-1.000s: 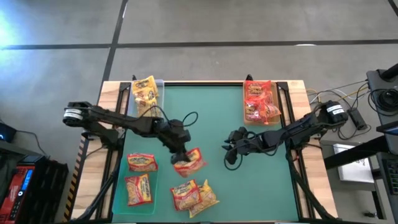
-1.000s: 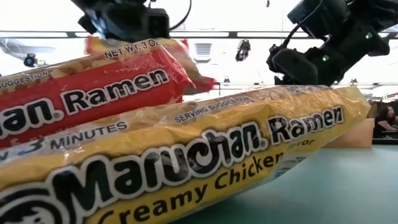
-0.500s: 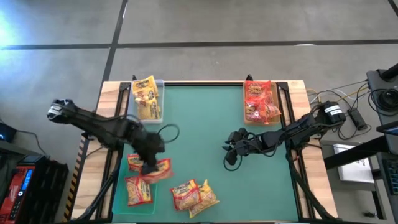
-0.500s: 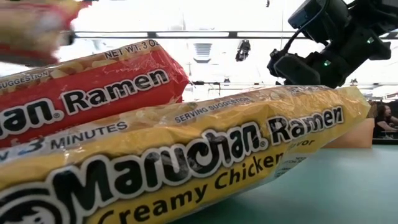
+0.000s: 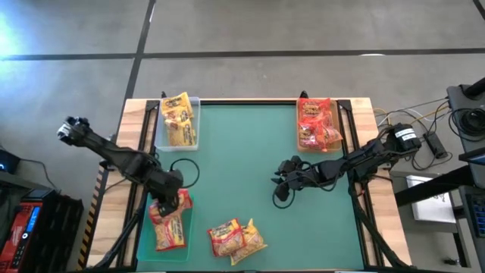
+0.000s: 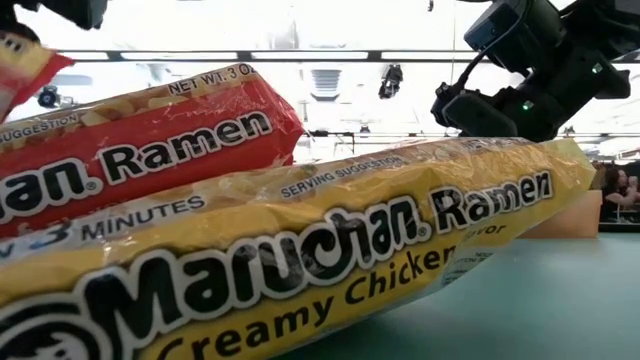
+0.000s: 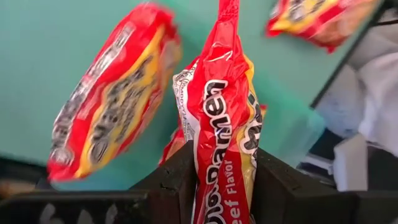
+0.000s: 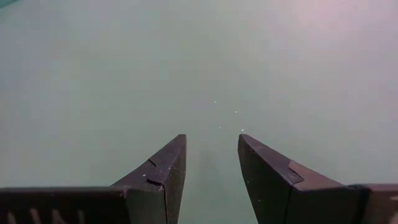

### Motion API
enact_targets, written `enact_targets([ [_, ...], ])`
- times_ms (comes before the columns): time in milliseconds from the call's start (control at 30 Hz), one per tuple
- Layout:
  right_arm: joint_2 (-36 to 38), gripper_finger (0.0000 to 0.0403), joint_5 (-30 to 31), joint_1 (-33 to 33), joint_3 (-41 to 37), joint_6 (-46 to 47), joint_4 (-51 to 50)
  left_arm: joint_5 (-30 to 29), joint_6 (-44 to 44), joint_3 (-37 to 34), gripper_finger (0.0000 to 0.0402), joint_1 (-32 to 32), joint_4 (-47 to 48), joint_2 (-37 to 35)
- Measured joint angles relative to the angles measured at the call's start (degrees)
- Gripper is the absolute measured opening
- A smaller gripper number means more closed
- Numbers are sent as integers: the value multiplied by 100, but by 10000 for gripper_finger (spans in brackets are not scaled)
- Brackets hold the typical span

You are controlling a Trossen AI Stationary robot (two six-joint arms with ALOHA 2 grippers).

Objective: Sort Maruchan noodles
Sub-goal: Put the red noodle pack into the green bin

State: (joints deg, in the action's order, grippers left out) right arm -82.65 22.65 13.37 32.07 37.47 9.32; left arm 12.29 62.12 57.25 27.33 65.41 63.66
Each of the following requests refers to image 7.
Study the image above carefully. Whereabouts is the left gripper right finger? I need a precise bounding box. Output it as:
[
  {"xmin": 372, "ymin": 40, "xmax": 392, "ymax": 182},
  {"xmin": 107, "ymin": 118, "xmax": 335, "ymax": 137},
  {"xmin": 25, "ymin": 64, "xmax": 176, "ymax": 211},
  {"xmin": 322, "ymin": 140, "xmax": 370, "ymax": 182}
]
[{"xmin": 251, "ymin": 148, "xmax": 357, "ymax": 224}]

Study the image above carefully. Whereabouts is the red beef ramen pack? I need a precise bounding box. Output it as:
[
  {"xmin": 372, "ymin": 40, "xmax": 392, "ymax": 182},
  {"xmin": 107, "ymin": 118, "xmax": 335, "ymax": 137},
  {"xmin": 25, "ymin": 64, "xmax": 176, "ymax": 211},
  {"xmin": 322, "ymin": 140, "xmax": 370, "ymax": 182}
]
[
  {"xmin": 46, "ymin": 2, "xmax": 183, "ymax": 184},
  {"xmin": 266, "ymin": 0, "xmax": 382, "ymax": 53},
  {"xmin": 159, "ymin": 0, "xmax": 267, "ymax": 224}
]

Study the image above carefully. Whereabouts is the black aluminium table frame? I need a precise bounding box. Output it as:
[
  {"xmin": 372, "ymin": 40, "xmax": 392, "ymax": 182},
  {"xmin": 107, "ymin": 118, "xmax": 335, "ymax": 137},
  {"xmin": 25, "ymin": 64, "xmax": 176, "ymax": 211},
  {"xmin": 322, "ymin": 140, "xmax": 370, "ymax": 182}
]
[{"xmin": 309, "ymin": 0, "xmax": 398, "ymax": 108}]

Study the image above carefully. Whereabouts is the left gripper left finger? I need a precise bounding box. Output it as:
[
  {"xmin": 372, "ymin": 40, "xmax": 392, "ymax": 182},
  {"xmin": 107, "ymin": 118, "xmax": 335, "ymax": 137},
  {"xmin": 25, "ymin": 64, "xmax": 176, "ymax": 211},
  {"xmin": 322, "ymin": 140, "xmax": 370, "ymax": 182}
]
[{"xmin": 129, "ymin": 141, "xmax": 198, "ymax": 224}]

